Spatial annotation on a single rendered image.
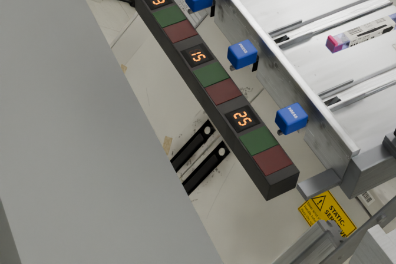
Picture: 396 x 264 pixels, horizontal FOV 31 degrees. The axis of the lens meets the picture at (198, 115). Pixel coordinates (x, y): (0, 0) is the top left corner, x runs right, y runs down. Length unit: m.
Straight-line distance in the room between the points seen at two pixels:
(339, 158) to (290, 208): 0.39
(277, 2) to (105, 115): 0.31
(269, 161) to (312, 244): 0.11
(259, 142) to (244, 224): 0.45
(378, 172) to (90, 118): 0.33
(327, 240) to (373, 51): 0.25
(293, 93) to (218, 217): 0.48
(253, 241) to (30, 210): 0.71
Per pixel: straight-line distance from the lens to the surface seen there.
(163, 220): 0.69
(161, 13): 0.94
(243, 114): 0.84
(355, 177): 0.81
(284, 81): 0.86
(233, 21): 0.93
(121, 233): 0.63
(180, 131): 1.35
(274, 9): 0.95
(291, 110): 0.82
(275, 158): 0.81
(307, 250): 0.85
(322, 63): 0.89
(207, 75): 0.87
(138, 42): 1.47
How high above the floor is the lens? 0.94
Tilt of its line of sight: 22 degrees down
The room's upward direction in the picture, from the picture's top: 42 degrees clockwise
